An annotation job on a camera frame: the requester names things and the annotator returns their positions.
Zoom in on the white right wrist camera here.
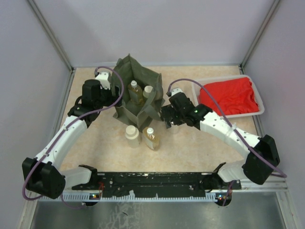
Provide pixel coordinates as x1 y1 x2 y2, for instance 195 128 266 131
166 88 183 97

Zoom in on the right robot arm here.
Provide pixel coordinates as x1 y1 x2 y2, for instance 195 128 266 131
161 90 280 189

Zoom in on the green canvas bag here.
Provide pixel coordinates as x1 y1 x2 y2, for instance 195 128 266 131
111 55 164 131

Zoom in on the aluminium frame post left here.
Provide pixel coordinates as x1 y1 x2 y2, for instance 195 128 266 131
25 0 74 72

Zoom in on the red cloth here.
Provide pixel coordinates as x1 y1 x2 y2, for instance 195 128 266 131
204 77 259 116

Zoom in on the clear bottle white cap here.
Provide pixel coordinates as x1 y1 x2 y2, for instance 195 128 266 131
168 123 180 134

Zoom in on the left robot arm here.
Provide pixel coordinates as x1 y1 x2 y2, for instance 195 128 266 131
22 77 124 200

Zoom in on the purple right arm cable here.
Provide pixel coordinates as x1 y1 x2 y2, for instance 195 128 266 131
168 78 287 207

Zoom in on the pale green white-capped bottle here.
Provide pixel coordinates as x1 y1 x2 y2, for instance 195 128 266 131
143 85 153 99

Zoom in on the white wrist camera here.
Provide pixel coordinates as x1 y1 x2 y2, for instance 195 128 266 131
94 72 111 90
166 88 183 97

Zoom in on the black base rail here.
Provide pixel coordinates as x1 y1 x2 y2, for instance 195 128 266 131
72 172 230 198

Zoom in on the white plastic basket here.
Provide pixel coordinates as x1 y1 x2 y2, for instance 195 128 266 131
192 75 264 118

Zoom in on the aluminium frame post right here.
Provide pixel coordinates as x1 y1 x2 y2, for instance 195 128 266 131
239 0 282 74

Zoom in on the aluminium frame post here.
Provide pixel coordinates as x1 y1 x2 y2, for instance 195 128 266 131
25 0 74 72
239 0 282 74

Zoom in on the amber liquid bottle white cap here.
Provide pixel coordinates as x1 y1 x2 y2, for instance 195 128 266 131
128 80 144 106

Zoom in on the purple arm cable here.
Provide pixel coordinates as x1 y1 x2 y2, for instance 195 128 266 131
168 78 287 207
21 66 124 209

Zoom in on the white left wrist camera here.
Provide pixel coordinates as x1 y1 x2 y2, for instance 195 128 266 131
94 72 111 90

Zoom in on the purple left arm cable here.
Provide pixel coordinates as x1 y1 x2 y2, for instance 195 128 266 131
21 66 124 209

